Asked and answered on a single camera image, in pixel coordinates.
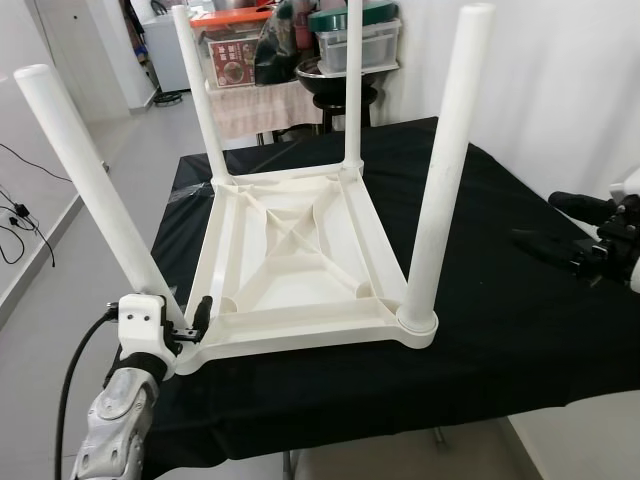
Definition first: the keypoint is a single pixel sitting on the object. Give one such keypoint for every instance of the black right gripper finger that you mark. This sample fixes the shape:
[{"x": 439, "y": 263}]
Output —
[
  {"x": 580, "y": 205},
  {"x": 545, "y": 250}
]

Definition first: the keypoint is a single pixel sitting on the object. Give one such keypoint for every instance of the cream plastic table top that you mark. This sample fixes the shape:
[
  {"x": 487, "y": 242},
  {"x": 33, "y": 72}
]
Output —
[{"x": 300, "y": 240}]

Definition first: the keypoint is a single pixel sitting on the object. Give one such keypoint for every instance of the clear plastic bag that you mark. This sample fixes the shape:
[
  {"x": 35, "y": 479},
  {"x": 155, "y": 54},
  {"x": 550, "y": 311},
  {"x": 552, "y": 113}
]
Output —
[{"x": 190, "y": 192}]

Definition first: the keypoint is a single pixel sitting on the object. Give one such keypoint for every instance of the black power adapter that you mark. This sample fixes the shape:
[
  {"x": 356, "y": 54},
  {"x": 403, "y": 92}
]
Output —
[{"x": 19, "y": 213}]

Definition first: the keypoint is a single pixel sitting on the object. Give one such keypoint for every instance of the beige side table cloth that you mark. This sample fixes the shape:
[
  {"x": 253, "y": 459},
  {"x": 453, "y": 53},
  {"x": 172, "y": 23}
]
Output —
[{"x": 260, "y": 110}]

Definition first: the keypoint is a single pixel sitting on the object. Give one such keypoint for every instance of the red printed box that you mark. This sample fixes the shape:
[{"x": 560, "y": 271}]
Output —
[{"x": 235, "y": 62}]

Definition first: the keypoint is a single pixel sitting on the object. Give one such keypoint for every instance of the black bag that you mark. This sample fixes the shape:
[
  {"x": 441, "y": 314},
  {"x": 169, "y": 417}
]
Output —
[{"x": 275, "y": 50}]

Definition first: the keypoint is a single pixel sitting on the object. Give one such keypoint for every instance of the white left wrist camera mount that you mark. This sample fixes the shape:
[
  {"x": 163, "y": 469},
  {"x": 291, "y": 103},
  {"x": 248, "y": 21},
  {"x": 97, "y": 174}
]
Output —
[{"x": 145, "y": 325}]

